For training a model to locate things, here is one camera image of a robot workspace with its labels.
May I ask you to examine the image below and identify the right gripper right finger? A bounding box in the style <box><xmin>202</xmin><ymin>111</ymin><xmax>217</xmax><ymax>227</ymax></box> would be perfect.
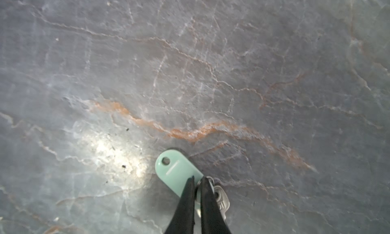
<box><xmin>200</xmin><ymin>177</ymin><xmax>231</xmax><ymax>234</ymax></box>

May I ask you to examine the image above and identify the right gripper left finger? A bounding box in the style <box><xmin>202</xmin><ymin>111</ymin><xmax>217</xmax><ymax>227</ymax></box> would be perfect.
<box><xmin>165</xmin><ymin>176</ymin><xmax>196</xmax><ymax>234</ymax></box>

